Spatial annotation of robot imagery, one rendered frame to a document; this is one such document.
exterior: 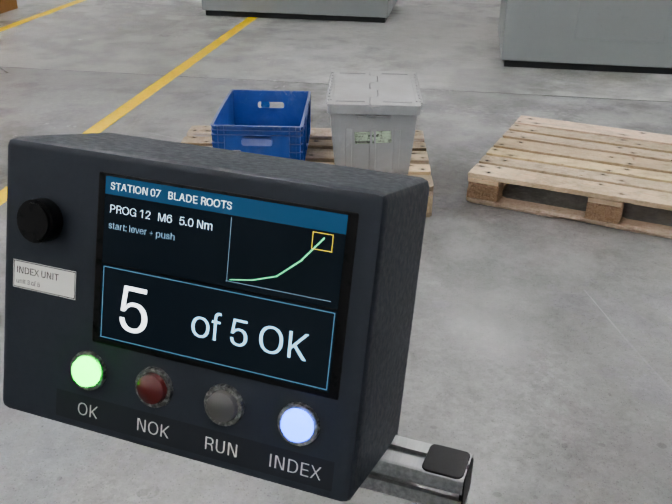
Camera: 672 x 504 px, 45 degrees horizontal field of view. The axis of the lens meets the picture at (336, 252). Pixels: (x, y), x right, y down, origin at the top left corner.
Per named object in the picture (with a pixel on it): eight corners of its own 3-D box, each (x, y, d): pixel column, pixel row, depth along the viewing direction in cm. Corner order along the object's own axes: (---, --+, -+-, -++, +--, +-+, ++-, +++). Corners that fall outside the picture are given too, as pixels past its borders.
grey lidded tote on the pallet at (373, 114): (412, 135, 411) (416, 70, 397) (419, 178, 357) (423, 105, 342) (330, 133, 412) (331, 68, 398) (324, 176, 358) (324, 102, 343)
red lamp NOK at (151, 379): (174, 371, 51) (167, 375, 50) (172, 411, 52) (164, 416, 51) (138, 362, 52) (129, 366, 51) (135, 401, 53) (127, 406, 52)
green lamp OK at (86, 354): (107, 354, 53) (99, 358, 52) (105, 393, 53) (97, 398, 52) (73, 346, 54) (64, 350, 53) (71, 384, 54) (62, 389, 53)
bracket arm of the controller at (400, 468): (470, 487, 57) (474, 453, 56) (460, 516, 54) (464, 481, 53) (176, 409, 64) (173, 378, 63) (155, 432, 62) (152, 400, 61)
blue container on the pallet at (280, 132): (312, 133, 412) (311, 90, 403) (303, 175, 358) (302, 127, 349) (232, 131, 414) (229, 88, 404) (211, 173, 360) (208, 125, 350)
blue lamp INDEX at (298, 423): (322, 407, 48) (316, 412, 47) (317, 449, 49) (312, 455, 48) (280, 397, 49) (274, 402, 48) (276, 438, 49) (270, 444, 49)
